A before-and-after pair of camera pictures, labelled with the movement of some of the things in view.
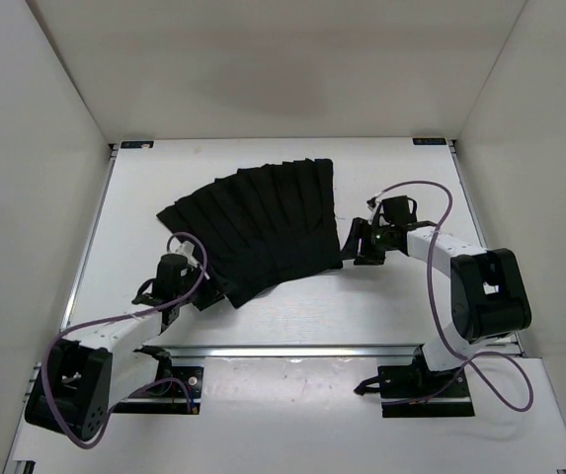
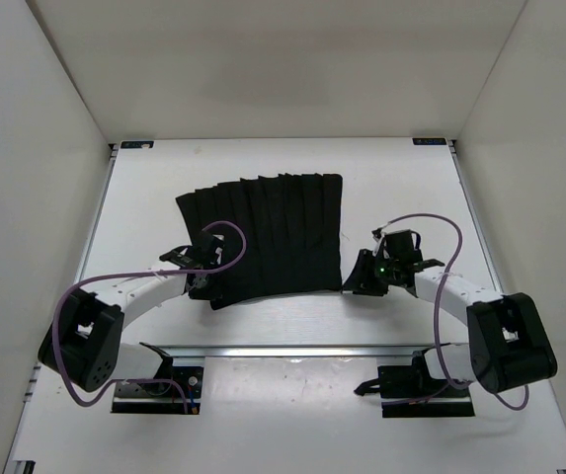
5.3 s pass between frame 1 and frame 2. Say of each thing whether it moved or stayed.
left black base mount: stayed
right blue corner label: stayed
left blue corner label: stayed
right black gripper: moved
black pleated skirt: moved
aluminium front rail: stayed
